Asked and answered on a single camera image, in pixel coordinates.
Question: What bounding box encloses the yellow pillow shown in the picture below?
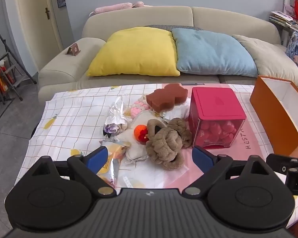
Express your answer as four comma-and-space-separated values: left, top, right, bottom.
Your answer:
86, 27, 180, 77

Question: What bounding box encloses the pink bolster plush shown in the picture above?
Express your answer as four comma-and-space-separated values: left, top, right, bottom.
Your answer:
89, 1, 153, 17

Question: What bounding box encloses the grey striped cushion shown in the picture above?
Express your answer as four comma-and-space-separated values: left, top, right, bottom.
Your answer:
144, 25, 204, 32

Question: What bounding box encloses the orange cardboard carton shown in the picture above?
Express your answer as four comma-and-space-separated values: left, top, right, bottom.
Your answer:
0, 64, 14, 96

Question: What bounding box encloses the cream door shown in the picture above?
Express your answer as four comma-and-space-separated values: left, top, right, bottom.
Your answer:
14, 0, 64, 73

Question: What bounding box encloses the stack of books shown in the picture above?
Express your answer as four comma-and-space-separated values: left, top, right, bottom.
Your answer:
269, 0, 298, 34

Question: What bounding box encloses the white frilly cloth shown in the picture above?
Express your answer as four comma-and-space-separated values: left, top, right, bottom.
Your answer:
161, 99, 192, 122

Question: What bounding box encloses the red lidded clear box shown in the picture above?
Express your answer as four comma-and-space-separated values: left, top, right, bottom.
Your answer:
188, 87, 247, 149

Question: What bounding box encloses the beige fabric sofa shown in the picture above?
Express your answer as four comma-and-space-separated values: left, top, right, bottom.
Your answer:
38, 6, 298, 105

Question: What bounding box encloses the orange crochet fruit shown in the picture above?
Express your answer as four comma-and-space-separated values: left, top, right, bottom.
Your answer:
134, 125, 150, 144

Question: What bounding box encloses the checked lemon tablecloth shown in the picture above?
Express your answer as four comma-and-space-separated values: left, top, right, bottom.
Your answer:
15, 83, 298, 228

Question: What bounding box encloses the brown bear-shaped sponge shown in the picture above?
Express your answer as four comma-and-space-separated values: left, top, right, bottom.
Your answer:
146, 84, 188, 112

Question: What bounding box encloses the brown leather holder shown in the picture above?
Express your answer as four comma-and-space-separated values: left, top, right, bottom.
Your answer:
66, 43, 81, 56

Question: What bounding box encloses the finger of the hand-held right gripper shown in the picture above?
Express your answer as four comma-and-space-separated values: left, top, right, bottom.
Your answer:
266, 153, 298, 196

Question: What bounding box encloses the brown plush headband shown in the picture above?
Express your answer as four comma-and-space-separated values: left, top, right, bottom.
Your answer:
146, 118, 193, 170

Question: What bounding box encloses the orange storage box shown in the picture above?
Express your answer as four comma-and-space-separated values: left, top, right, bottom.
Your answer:
250, 75, 298, 158

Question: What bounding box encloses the beige pillow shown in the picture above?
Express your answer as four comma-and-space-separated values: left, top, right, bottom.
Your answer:
232, 35, 298, 90

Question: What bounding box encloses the pink crochet toy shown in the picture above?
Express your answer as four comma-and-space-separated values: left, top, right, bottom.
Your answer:
130, 97, 151, 117

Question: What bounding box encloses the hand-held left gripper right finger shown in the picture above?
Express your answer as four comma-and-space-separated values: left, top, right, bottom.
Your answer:
182, 146, 270, 197

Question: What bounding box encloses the yellow snack packet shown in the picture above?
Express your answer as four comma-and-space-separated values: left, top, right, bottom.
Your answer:
97, 140, 132, 189

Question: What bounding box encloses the black step ladder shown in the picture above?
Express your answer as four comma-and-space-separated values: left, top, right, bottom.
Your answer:
0, 31, 37, 108

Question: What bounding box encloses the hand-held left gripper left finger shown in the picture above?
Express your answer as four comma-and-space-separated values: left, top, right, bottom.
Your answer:
30, 146, 116, 197

